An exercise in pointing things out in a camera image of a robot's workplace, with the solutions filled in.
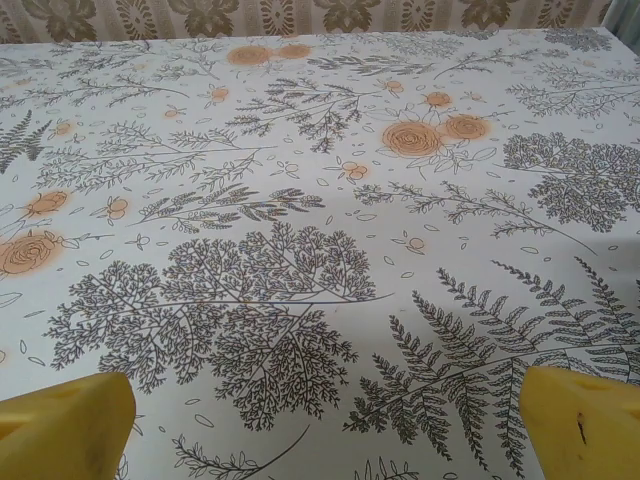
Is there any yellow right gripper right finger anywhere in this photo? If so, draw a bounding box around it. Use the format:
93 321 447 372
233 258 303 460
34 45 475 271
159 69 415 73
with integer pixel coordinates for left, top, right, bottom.
519 364 640 480

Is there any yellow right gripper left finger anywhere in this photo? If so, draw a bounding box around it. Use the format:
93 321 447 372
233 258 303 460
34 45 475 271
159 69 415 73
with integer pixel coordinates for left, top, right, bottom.
0 371 137 480

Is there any floral print tablecloth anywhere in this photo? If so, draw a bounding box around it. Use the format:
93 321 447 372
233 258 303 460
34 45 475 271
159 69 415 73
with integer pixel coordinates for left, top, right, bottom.
0 27 640 480

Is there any aluminium right frame post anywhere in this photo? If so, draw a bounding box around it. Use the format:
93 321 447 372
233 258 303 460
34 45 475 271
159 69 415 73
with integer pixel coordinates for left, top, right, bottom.
599 0 640 46

